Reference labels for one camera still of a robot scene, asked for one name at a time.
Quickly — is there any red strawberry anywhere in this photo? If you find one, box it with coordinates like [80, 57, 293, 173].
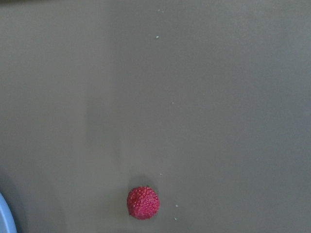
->
[126, 186, 160, 220]

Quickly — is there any blue plate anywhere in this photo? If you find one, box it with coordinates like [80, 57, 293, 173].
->
[0, 194, 17, 233]

